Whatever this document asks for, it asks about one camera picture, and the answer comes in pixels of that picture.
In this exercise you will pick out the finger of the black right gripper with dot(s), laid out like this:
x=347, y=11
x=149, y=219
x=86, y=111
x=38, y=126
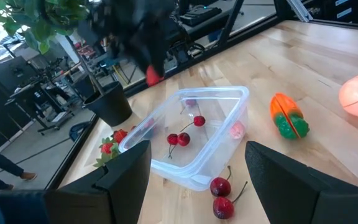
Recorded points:
x=143, y=59
x=159, y=59

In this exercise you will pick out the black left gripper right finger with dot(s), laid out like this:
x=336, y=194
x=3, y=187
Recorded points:
x=291, y=193

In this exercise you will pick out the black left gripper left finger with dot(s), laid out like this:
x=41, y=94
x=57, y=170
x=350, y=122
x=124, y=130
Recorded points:
x=117, y=193

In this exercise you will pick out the red toy strawberry green leaves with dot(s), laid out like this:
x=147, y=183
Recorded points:
x=106, y=148
x=120, y=135

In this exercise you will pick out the red toy cherry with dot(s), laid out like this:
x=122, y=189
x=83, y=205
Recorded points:
x=220, y=187
x=172, y=139
x=184, y=139
x=223, y=208
x=199, y=121

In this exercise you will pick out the orange toy carrot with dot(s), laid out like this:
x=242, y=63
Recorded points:
x=287, y=116

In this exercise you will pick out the pink fuzzy toy fruit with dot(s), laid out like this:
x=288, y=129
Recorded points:
x=237, y=129

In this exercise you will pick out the clear plastic tupperware container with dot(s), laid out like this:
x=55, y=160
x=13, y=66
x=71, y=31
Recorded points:
x=197, y=174

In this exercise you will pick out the green potted plant black pot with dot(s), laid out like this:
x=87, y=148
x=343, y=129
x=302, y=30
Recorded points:
x=109, y=104

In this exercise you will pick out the black electronic device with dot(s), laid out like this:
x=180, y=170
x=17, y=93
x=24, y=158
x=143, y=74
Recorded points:
x=200, y=15

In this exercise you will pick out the black equipment cart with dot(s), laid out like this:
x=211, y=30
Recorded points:
x=20, y=90

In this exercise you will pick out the silver aluminium extrusion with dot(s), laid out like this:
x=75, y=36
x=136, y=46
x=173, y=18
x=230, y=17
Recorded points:
x=300, y=10

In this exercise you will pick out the black labelled cabinet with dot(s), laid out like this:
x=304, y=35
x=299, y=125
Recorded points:
x=337, y=11

